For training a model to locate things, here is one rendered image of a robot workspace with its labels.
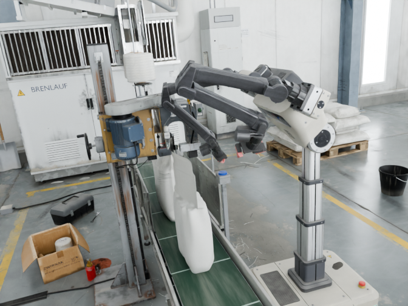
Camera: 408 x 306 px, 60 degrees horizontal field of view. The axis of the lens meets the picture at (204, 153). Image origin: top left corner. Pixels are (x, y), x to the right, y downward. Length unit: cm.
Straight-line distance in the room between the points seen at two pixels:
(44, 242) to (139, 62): 203
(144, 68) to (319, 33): 591
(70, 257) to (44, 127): 237
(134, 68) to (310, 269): 155
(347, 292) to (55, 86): 406
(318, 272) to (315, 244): 19
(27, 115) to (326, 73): 563
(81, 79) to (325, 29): 488
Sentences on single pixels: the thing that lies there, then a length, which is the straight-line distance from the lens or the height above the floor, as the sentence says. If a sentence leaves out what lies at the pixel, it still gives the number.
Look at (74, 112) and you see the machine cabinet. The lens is 502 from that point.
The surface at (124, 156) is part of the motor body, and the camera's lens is 212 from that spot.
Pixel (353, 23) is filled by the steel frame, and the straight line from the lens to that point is 765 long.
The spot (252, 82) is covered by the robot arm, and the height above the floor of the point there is 156.
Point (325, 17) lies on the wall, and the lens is 773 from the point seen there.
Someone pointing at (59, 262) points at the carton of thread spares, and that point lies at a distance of 314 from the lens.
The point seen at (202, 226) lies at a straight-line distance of 207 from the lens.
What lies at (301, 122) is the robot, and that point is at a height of 133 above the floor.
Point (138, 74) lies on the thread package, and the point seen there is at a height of 157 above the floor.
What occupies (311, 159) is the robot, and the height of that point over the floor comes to 107.
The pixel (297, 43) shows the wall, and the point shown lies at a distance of 738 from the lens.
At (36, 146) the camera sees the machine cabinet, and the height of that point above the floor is 56.
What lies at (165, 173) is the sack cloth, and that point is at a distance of 268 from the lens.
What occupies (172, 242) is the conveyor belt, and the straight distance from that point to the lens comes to 258.
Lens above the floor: 175
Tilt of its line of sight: 18 degrees down
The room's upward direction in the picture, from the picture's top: 5 degrees counter-clockwise
